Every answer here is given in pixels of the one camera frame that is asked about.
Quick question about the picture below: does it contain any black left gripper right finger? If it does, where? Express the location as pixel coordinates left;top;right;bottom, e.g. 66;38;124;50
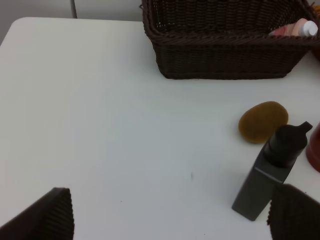
267;184;320;240

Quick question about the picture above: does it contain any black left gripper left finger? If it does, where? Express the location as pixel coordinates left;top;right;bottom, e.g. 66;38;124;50
0;187;75;240

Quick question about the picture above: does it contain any pink bottle white cap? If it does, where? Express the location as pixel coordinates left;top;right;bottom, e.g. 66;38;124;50
269;18;318;37

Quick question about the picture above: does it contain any red plastic cup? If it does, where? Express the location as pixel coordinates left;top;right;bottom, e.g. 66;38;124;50
305;124;320;172

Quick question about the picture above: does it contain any dark green pump bottle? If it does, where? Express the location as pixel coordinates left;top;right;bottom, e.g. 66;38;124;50
231;121;313;221

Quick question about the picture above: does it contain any brown kiwi fruit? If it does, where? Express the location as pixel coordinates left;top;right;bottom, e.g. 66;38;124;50
238;101;289;144

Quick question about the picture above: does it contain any dark brown wicker basket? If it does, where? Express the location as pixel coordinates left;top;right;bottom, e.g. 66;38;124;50
140;0;320;80

